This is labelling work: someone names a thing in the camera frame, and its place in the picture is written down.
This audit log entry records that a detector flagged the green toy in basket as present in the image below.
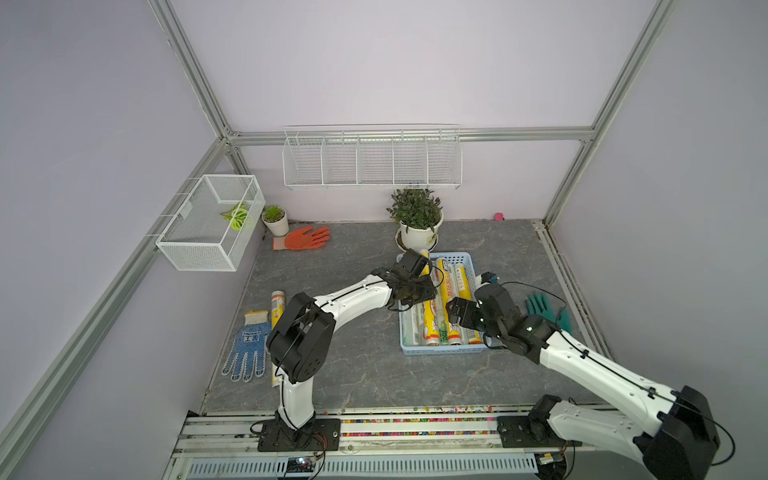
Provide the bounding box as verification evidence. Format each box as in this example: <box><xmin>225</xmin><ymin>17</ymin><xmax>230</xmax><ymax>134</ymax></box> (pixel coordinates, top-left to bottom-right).
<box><xmin>221</xmin><ymin>202</ymin><xmax>249</xmax><ymax>231</ymax></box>

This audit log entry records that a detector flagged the small potted green plant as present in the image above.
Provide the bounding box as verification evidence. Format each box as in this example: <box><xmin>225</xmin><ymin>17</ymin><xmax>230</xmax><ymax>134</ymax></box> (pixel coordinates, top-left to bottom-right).
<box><xmin>262</xmin><ymin>205</ymin><xmax>290</xmax><ymax>237</ymax></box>

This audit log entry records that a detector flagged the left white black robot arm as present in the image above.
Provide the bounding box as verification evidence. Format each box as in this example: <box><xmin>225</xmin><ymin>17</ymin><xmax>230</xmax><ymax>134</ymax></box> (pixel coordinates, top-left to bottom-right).
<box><xmin>258</xmin><ymin>250</ymin><xmax>436</xmax><ymax>452</ymax></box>

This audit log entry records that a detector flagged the white green plastic wrap roll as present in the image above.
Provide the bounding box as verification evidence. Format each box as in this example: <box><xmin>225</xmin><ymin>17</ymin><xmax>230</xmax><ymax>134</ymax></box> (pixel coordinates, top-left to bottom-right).
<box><xmin>400</xmin><ymin>306</ymin><xmax>421</xmax><ymax>347</ymax></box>

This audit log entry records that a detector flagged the white wire wall shelf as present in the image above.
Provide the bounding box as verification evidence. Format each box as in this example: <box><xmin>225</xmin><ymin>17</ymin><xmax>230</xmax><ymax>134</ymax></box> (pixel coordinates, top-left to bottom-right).
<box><xmin>282</xmin><ymin>124</ymin><xmax>463</xmax><ymax>189</ymax></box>

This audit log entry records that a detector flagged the green rubber glove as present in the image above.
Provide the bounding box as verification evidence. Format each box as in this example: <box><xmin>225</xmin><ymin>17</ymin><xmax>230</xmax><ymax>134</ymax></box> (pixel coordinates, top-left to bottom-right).
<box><xmin>525</xmin><ymin>292</ymin><xmax>573</xmax><ymax>333</ymax></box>

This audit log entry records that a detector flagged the large potted green plant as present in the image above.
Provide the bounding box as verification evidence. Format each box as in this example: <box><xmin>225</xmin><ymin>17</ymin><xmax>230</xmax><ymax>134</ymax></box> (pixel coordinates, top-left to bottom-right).
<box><xmin>387</xmin><ymin>188</ymin><xmax>444</xmax><ymax>250</ymax></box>

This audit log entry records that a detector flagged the red rubber glove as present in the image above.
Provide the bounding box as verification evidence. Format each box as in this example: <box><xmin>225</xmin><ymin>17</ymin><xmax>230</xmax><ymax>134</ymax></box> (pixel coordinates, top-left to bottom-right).
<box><xmin>272</xmin><ymin>226</ymin><xmax>331</xmax><ymax>251</ymax></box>

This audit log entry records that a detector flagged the blue white work glove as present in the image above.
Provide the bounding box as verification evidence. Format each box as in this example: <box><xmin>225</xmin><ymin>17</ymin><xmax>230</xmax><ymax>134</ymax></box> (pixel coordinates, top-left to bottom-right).
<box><xmin>221</xmin><ymin>310</ymin><xmax>272</xmax><ymax>383</ymax></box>

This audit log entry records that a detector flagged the yellow red plastic wrap roll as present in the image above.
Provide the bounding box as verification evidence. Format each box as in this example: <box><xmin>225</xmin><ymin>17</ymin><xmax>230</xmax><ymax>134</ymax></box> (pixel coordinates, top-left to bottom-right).
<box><xmin>422</xmin><ymin>262</ymin><xmax>440</xmax><ymax>347</ymax></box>

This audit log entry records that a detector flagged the white wire side basket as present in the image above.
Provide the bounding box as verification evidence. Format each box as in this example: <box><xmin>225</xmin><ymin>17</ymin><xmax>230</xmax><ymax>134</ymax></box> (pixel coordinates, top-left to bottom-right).
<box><xmin>155</xmin><ymin>174</ymin><xmax>265</xmax><ymax>272</ymax></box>

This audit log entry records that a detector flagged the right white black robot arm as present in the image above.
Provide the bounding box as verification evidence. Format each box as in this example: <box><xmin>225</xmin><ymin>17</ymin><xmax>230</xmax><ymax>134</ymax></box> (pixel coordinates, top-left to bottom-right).
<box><xmin>446</xmin><ymin>283</ymin><xmax>725</xmax><ymax>479</ymax></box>

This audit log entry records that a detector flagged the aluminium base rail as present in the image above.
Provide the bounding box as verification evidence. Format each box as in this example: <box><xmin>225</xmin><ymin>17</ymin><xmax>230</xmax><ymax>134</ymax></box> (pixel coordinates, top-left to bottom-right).
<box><xmin>163</xmin><ymin>405</ymin><xmax>609</xmax><ymax>479</ymax></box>

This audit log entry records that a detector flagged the light blue plastic basket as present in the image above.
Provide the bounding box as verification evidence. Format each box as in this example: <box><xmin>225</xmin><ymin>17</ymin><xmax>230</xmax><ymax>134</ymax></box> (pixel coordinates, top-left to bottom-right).
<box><xmin>398</xmin><ymin>252</ymin><xmax>486</xmax><ymax>356</ymax></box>

